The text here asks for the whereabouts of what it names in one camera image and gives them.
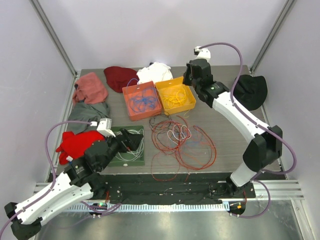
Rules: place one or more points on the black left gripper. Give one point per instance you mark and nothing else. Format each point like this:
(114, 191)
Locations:
(134, 139)

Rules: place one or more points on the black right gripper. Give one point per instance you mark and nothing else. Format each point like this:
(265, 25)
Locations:
(186, 80)

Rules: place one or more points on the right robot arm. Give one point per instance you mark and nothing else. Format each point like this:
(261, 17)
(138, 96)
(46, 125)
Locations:
(264, 146)

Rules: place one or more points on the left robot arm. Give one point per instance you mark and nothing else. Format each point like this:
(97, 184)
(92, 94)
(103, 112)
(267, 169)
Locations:
(80, 180)

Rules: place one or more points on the green plastic tray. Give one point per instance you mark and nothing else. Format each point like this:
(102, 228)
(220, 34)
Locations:
(131, 158)

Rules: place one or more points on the yellow plastic tray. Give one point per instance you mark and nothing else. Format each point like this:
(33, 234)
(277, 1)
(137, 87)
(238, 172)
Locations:
(174, 96)

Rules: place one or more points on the white cloth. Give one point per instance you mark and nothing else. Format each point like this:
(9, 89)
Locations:
(156, 72)

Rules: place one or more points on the coral orange plastic tray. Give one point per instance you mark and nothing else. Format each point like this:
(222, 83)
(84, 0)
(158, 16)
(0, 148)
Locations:
(141, 101)

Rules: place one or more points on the grey cloth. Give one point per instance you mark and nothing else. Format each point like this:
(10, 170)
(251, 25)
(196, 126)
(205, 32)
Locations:
(87, 113)

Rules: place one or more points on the bright red cloth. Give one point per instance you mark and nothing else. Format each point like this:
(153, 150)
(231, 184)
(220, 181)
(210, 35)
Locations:
(74, 145)

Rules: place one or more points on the dark red cloth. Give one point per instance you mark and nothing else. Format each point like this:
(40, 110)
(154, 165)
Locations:
(119, 77)

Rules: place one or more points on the pink cloth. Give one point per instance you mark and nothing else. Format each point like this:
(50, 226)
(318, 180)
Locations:
(89, 89)

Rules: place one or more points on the black bucket hat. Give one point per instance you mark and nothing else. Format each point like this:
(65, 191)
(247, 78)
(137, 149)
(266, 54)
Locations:
(251, 91)

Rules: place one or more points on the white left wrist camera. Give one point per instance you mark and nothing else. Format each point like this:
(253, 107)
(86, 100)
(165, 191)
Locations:
(103, 127)

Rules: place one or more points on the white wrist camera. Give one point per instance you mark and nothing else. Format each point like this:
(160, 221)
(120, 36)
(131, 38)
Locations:
(103, 127)
(202, 53)

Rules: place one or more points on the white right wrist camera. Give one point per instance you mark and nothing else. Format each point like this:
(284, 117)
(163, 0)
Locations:
(202, 53)

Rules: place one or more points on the white slotted cable duct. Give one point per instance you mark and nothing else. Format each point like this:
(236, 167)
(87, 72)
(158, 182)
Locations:
(141, 208)

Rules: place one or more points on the right aluminium frame post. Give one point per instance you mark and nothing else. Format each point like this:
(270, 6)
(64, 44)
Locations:
(275, 29)

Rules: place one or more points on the aluminium frame post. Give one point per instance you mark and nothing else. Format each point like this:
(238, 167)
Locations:
(275, 29)
(53, 35)

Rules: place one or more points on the left aluminium frame post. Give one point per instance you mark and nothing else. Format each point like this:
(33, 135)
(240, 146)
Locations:
(53, 35)

